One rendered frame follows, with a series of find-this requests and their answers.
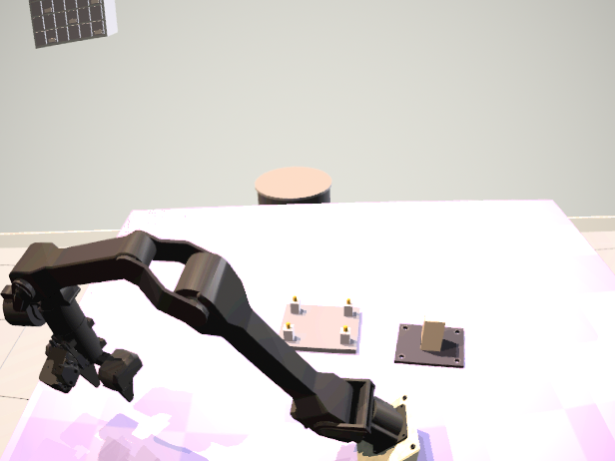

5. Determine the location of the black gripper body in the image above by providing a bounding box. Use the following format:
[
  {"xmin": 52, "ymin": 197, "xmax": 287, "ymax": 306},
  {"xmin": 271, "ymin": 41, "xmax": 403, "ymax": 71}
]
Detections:
[{"xmin": 51, "ymin": 314, "xmax": 143, "ymax": 392}]

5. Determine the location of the pale pink base plate with four grey posts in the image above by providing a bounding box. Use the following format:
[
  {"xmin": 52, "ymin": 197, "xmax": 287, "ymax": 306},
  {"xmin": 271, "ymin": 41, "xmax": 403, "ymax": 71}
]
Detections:
[{"xmin": 279, "ymin": 295, "xmax": 359, "ymax": 354}]

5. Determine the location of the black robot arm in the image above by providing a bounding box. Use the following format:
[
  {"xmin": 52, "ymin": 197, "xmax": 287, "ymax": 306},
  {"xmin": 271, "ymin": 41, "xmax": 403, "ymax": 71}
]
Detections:
[{"xmin": 0, "ymin": 230, "xmax": 408, "ymax": 454}]

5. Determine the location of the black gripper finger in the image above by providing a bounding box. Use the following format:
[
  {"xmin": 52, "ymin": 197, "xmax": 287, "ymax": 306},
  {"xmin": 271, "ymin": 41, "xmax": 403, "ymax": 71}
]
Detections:
[
  {"xmin": 119, "ymin": 379, "xmax": 134, "ymax": 403},
  {"xmin": 78, "ymin": 363, "xmax": 101, "ymax": 388}
]

